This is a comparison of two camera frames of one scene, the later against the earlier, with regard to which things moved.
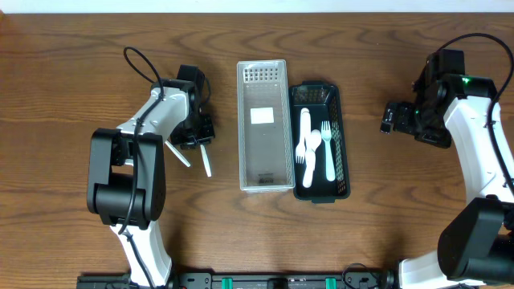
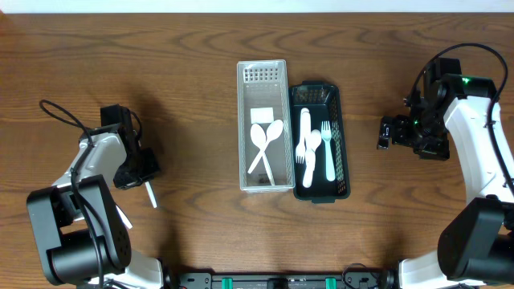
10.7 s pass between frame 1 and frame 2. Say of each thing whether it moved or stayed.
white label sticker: stayed
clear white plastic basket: stayed
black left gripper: moved
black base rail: stayed
